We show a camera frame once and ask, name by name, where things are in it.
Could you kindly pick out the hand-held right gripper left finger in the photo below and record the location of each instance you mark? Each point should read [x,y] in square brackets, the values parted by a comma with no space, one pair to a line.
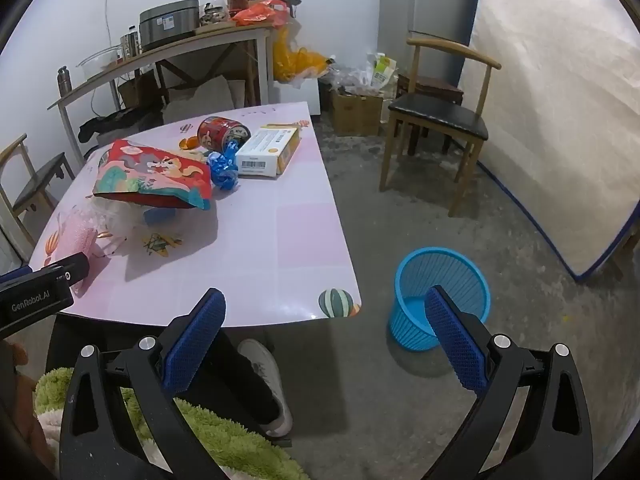
[195,340]

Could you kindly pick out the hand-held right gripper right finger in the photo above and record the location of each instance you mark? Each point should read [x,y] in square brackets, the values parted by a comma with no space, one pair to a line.
[457,340]

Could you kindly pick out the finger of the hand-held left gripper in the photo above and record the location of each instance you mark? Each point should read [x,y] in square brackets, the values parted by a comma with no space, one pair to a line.
[70,270]

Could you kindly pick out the blue plastic wastebasket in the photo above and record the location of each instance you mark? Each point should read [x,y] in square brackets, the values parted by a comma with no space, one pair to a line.
[415,320]

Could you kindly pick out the red printed snack bag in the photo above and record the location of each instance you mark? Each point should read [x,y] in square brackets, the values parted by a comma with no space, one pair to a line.
[150,170]

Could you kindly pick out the blue wrapper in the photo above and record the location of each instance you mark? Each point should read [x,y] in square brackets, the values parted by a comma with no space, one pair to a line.
[222,170]

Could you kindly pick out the white yellow medicine box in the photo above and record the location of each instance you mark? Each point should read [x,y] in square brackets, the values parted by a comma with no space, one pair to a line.
[265,147]

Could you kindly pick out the person's left hand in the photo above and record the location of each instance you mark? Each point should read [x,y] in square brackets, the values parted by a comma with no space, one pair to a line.
[30,410]

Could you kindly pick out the pink foam net sleeve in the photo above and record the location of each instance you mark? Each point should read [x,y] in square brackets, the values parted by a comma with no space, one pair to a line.
[75,240]

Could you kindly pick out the person's black trouser leg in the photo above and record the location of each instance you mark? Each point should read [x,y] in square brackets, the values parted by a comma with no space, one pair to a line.
[250,385]

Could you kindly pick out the white shoe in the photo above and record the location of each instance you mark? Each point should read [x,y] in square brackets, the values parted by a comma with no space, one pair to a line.
[270,365]

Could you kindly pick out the wooden chair dark seat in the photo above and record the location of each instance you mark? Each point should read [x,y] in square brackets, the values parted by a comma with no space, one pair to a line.
[40,180]

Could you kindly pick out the green fuzzy garment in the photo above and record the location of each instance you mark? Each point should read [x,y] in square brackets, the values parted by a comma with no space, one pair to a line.
[225,440]

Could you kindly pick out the black cloth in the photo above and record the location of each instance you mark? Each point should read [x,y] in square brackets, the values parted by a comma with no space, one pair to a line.
[120,120]

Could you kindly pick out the orange peel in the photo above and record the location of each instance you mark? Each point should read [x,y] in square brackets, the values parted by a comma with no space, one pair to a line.
[189,144]

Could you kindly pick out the steel thermos bottle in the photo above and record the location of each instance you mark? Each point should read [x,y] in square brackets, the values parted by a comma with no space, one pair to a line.
[64,82]

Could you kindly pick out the red drink can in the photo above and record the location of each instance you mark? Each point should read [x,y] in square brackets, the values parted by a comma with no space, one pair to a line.
[220,132]

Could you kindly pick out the clear glass bowl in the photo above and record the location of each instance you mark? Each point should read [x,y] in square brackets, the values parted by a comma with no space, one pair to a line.
[100,62]

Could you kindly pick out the wooden chair black seat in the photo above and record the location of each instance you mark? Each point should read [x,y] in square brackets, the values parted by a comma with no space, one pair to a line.
[440,115]

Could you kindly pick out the steel tumbler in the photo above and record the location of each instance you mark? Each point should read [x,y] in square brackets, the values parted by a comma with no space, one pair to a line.
[129,42]

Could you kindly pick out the white mattress blue edge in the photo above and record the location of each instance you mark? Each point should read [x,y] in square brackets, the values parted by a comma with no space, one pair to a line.
[550,110]

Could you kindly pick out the cardboard box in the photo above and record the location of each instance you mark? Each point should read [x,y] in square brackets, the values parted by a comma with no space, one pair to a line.
[355,112]

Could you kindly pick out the dark wooden stool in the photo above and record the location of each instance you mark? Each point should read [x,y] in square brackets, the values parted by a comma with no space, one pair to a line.
[432,87]

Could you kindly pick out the grey rice cooker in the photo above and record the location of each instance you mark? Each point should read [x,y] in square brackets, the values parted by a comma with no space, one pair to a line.
[167,22]

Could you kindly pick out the white cabinet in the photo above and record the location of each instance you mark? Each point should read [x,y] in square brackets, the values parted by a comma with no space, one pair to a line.
[295,92]

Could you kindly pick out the green white paper bag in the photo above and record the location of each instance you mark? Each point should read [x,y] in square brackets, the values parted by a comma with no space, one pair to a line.
[384,72]

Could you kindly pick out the pile of clear plastic bags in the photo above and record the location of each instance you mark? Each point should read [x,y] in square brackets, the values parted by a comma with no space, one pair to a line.
[347,77]

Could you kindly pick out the yellow plastic bag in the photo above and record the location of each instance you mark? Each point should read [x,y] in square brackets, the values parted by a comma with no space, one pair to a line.
[290,60]

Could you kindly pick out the orange plastic bag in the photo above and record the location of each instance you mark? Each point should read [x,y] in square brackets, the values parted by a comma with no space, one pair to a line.
[257,12]

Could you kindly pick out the grey refrigerator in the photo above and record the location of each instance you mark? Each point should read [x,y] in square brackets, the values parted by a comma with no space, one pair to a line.
[435,0]

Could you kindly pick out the white frame side table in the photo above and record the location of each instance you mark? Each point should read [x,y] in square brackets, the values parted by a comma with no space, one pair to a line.
[200,42]

